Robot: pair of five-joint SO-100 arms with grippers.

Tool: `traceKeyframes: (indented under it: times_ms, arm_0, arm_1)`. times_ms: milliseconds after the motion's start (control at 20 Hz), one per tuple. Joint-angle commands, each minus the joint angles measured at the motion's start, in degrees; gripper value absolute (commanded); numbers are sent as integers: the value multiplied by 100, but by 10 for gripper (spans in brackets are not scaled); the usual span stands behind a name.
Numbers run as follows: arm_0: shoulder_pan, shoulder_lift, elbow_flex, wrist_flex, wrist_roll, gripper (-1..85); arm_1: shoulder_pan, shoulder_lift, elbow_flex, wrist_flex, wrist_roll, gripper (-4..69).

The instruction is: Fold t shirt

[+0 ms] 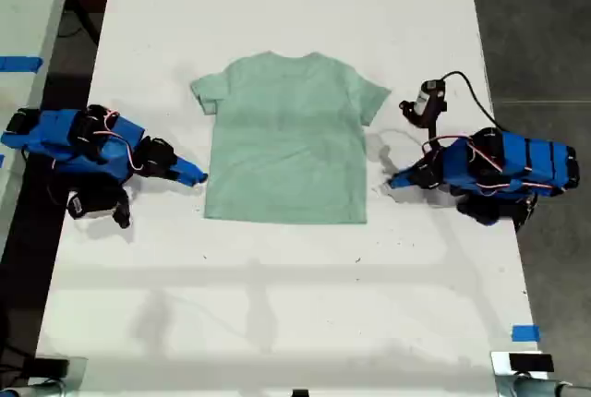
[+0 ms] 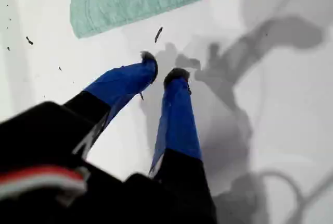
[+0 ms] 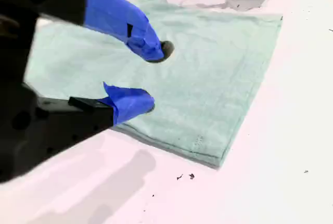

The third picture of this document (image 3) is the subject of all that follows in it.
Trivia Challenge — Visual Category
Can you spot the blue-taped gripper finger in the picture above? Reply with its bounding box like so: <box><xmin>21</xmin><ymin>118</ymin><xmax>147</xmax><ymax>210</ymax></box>
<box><xmin>36</xmin><ymin>81</ymin><xmax>156</xmax><ymax>153</ymax></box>
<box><xmin>39</xmin><ymin>0</ymin><xmax>175</xmax><ymax>64</ymax></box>

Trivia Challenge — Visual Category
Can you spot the pale green T-shirt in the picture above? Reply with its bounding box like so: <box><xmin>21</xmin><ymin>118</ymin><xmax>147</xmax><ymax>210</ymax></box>
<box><xmin>24</xmin><ymin>0</ymin><xmax>284</xmax><ymax>169</ymax></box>

